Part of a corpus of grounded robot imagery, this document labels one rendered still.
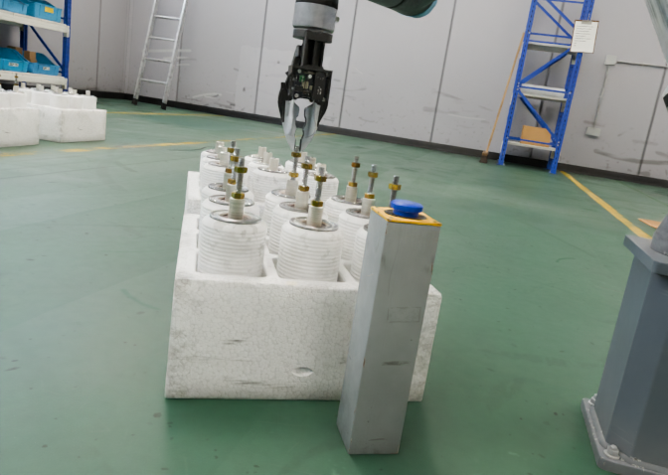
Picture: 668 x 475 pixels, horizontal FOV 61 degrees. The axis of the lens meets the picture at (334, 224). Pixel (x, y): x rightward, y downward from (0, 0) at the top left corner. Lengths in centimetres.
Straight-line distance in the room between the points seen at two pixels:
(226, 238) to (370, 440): 33
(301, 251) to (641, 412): 51
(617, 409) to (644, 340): 11
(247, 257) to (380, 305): 22
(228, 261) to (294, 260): 10
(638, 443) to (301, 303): 50
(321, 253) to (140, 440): 34
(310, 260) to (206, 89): 746
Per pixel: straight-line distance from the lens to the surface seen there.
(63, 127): 343
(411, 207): 69
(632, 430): 92
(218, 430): 80
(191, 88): 835
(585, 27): 663
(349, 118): 747
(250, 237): 81
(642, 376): 90
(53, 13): 675
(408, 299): 71
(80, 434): 80
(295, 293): 81
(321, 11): 103
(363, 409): 76
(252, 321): 82
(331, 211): 109
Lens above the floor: 44
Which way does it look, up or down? 12 degrees down
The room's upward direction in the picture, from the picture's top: 8 degrees clockwise
